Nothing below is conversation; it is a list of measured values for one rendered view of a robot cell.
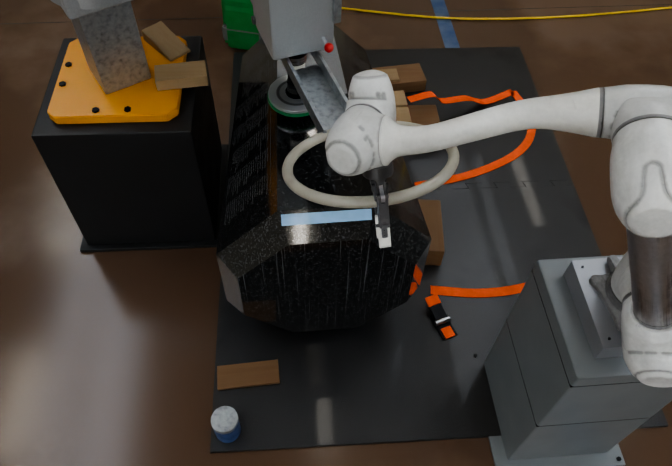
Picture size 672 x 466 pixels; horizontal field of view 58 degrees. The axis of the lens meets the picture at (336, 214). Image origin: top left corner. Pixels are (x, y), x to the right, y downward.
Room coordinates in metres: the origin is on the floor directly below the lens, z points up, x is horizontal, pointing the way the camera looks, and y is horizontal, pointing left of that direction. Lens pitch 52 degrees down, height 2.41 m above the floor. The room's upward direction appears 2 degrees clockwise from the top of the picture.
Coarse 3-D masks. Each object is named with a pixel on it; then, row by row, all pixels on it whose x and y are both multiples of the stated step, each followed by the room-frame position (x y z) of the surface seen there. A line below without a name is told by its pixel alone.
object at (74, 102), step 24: (72, 48) 2.07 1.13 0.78; (144, 48) 2.09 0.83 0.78; (72, 72) 1.92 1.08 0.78; (72, 96) 1.77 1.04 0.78; (96, 96) 1.78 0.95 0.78; (120, 96) 1.79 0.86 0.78; (144, 96) 1.79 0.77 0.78; (168, 96) 1.80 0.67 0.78; (72, 120) 1.66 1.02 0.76; (96, 120) 1.67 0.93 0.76; (120, 120) 1.68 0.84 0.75; (144, 120) 1.69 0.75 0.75; (168, 120) 1.70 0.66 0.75
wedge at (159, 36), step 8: (160, 24) 2.19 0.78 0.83; (144, 32) 2.13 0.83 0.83; (152, 32) 2.14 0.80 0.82; (160, 32) 2.15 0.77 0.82; (168, 32) 2.15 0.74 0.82; (152, 40) 2.10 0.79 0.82; (160, 40) 2.10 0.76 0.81; (168, 40) 2.11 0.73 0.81; (176, 40) 2.12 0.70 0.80; (160, 48) 2.06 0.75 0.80; (168, 48) 2.07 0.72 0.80; (176, 48) 2.07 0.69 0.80; (184, 48) 2.08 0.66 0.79; (168, 56) 2.02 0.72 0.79; (176, 56) 2.03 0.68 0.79
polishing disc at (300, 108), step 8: (280, 80) 1.82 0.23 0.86; (272, 88) 1.78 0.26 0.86; (280, 88) 1.78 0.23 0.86; (272, 96) 1.73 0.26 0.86; (280, 96) 1.73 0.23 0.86; (272, 104) 1.70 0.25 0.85; (280, 104) 1.69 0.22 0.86; (288, 104) 1.69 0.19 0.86; (296, 104) 1.69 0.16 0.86; (288, 112) 1.66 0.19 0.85; (296, 112) 1.65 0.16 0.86; (304, 112) 1.66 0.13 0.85
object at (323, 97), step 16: (288, 64) 1.63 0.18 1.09; (320, 64) 1.66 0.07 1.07; (304, 80) 1.60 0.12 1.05; (320, 80) 1.60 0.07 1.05; (336, 80) 1.55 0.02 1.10; (304, 96) 1.48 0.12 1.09; (320, 96) 1.52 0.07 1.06; (336, 96) 1.52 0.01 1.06; (320, 112) 1.44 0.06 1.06; (336, 112) 1.45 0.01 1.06; (320, 128) 1.34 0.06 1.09
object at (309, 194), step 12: (300, 144) 1.25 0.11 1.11; (312, 144) 1.27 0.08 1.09; (288, 156) 1.18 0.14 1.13; (456, 156) 1.12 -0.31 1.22; (288, 168) 1.11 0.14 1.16; (444, 168) 1.06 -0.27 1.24; (456, 168) 1.08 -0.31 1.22; (288, 180) 1.05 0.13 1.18; (432, 180) 1.00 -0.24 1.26; (444, 180) 1.02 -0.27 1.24; (300, 192) 0.99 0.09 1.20; (312, 192) 0.98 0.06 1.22; (396, 192) 0.96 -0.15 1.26; (408, 192) 0.96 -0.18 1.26; (420, 192) 0.96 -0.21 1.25; (324, 204) 0.95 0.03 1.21; (336, 204) 0.94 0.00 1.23; (348, 204) 0.93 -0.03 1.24; (360, 204) 0.93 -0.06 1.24; (372, 204) 0.93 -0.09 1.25
